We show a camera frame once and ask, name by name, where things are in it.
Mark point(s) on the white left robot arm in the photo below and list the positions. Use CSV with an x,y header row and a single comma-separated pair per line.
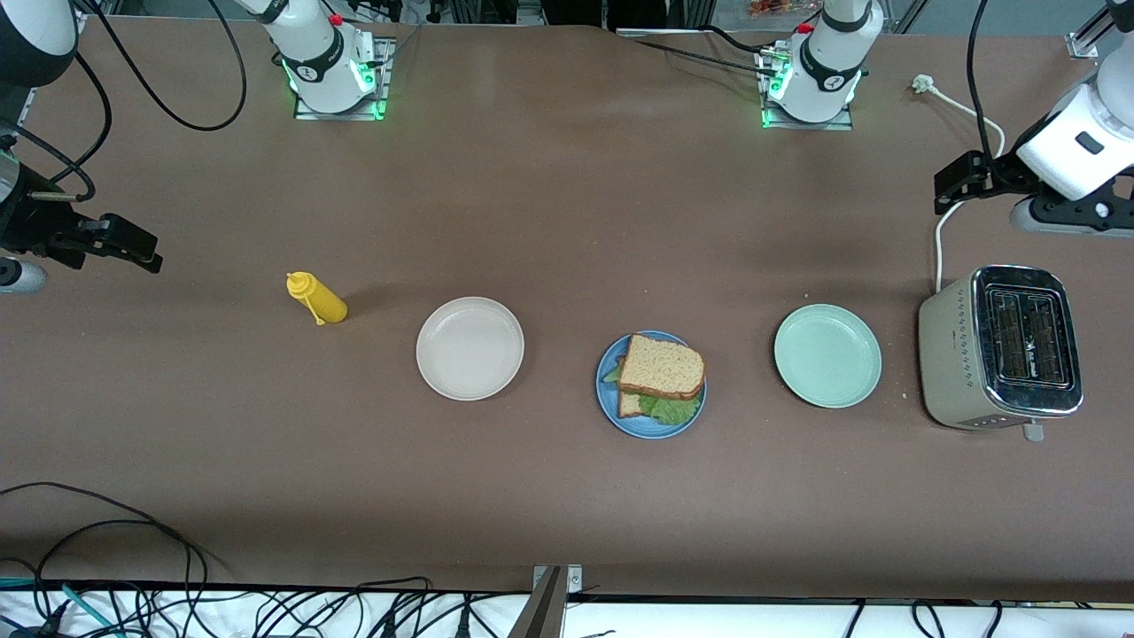
x,y
824,71

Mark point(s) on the yellow squeeze bottle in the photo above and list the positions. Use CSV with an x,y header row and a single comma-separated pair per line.
x,y
323,301

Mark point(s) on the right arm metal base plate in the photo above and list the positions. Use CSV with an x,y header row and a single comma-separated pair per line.
x,y
384,75

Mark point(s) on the green lettuce leaf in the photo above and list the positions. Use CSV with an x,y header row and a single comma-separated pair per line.
x,y
664,408

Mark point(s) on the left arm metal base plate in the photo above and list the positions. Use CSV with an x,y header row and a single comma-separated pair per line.
x,y
842,125

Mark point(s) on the green round plate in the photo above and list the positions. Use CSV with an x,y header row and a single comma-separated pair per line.
x,y
827,354

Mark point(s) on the orange packet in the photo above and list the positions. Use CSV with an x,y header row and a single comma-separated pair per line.
x,y
780,7

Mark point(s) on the grey metal bracket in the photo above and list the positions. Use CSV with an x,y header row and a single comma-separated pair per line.
x,y
574,580

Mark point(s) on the aluminium frame profile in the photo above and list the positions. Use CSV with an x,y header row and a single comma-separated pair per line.
x,y
1085,42

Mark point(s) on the brown bread slice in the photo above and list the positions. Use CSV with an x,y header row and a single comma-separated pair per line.
x,y
660,363
629,406

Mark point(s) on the dark aluminium bar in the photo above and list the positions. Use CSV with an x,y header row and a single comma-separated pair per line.
x,y
540,616

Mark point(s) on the beige chrome toaster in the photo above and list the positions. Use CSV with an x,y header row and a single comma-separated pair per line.
x,y
952,354

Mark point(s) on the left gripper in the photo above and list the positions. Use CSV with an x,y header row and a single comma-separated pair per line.
x,y
1002,172

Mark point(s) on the blue round plate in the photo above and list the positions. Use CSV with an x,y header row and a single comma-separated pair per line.
x,y
651,430

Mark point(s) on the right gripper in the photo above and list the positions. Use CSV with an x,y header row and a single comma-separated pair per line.
x,y
28,226

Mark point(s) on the beige round plate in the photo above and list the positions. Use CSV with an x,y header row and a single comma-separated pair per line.
x,y
469,348

